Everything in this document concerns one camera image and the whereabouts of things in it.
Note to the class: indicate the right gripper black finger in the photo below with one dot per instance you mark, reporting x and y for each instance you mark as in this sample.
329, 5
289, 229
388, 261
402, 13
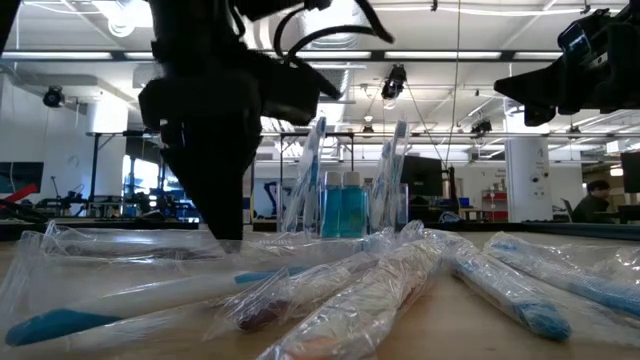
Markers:
540, 85

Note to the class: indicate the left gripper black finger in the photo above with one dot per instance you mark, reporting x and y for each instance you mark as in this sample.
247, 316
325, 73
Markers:
220, 190

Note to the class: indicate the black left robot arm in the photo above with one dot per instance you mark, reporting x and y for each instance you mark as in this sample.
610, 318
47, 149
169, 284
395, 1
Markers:
200, 25

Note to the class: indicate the white round column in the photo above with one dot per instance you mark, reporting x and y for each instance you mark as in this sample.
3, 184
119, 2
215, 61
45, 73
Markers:
527, 170

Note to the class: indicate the black desktop monitor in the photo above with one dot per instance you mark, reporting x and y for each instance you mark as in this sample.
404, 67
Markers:
631, 172
425, 175

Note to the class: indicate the person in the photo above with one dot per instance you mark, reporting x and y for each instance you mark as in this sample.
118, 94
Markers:
592, 202

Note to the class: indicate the red storage shelf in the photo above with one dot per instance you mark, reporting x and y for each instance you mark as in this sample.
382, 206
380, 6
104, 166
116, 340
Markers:
495, 202

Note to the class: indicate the clear acrylic organizer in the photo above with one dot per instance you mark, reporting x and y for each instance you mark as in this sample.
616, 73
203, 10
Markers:
367, 220

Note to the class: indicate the black overhead light bar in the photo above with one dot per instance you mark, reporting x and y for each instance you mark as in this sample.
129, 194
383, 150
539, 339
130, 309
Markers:
377, 55

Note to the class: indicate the plastic-wrapped orange toothbrush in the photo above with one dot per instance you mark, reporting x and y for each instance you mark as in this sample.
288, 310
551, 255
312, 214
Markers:
360, 310

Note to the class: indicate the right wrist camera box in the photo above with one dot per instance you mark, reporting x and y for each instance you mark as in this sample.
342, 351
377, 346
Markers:
575, 40

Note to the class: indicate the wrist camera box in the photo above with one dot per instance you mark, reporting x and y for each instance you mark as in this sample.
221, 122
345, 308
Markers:
290, 90
575, 40

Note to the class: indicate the black ceiling camera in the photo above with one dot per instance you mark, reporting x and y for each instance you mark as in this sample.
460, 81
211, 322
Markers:
395, 82
481, 126
53, 96

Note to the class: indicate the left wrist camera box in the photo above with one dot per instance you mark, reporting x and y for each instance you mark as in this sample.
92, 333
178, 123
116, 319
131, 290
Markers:
290, 90

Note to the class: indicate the black background rig frame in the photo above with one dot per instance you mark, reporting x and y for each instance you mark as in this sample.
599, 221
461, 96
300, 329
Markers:
345, 134
94, 165

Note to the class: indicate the black aluminium rig frame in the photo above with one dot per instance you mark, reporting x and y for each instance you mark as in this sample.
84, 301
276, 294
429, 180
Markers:
100, 227

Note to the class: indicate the silver round air duct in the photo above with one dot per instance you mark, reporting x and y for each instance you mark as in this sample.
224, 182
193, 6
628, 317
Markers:
345, 70

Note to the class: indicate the dark wall screen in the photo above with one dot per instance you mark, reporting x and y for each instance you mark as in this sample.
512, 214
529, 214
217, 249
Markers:
22, 177

